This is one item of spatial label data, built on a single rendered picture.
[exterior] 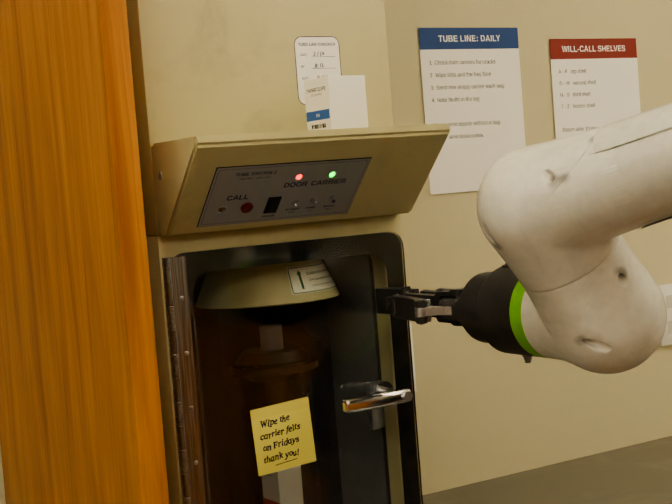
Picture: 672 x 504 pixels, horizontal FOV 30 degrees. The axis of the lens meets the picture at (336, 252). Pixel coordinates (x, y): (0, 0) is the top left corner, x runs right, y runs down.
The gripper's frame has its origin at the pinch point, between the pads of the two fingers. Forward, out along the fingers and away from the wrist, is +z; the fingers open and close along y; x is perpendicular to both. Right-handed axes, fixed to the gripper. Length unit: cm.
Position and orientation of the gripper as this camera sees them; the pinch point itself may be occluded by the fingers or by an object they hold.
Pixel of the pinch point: (397, 301)
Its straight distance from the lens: 146.8
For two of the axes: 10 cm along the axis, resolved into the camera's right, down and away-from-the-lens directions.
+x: 0.8, 10.0, 0.5
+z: -5.2, 0.0, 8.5
